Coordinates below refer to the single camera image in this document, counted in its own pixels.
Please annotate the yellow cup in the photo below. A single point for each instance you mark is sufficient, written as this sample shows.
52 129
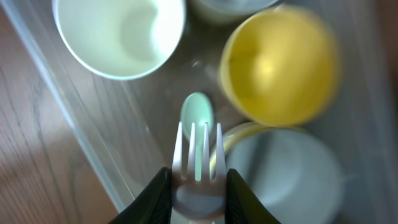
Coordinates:
280 67

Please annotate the pink fork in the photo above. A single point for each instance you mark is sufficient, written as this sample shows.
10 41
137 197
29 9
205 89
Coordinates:
201 200

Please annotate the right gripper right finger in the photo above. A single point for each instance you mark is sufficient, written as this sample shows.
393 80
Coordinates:
242 206

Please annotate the mint green spoon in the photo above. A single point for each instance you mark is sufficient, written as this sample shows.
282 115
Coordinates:
197 109

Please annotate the white cup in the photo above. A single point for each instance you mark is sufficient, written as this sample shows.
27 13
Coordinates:
120 39

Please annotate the grey bowl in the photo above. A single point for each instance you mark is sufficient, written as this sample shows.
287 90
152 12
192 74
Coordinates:
293 174

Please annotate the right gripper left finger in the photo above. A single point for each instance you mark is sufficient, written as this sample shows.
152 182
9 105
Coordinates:
153 205

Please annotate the yellow bowl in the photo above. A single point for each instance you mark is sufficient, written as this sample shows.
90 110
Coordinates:
244 130

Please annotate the clear plastic container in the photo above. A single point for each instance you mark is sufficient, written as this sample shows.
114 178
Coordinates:
127 128

